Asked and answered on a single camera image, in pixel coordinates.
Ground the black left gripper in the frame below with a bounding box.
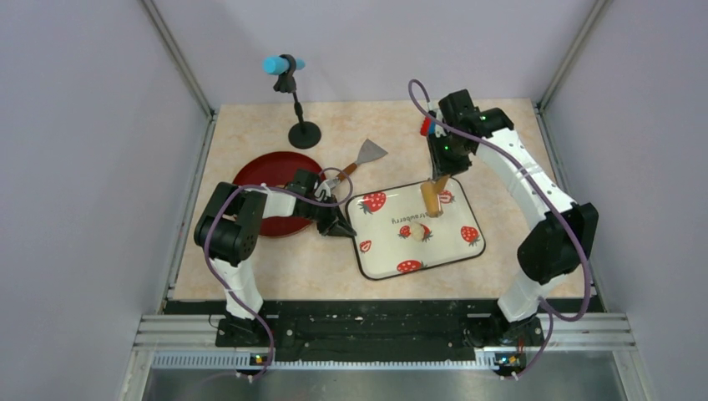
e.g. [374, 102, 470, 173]
[301, 194, 356, 238]

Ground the white strawberry print tray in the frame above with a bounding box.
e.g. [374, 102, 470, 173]
[346, 179, 486, 281]

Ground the wooden dough roller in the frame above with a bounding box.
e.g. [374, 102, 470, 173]
[420, 175, 451, 218]

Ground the white dough lump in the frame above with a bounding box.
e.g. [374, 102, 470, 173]
[409, 222, 432, 242]

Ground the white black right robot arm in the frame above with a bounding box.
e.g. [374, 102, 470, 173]
[426, 89, 599, 344]

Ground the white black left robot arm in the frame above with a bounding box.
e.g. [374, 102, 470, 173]
[194, 170, 356, 346]

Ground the colourful block toy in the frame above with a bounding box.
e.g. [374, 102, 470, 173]
[419, 112, 437, 137]

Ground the dark red round plate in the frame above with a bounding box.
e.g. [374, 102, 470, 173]
[232, 151, 323, 238]

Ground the black microphone stand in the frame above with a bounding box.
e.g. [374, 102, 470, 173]
[273, 70, 321, 150]

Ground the blue toy microphone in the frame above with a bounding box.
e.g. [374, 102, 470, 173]
[261, 54, 306, 75]

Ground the metal scraper wooden handle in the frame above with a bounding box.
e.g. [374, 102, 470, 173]
[325, 139, 388, 190]

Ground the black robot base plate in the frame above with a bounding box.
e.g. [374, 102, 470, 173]
[163, 300, 565, 364]

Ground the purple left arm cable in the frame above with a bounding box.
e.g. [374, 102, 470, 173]
[202, 167, 354, 383]

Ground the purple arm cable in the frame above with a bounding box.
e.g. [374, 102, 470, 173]
[202, 167, 354, 383]
[407, 78, 594, 380]

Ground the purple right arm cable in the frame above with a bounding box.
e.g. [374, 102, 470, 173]
[407, 78, 594, 380]

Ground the aluminium frame rail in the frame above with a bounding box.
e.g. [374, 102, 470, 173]
[119, 313, 655, 400]

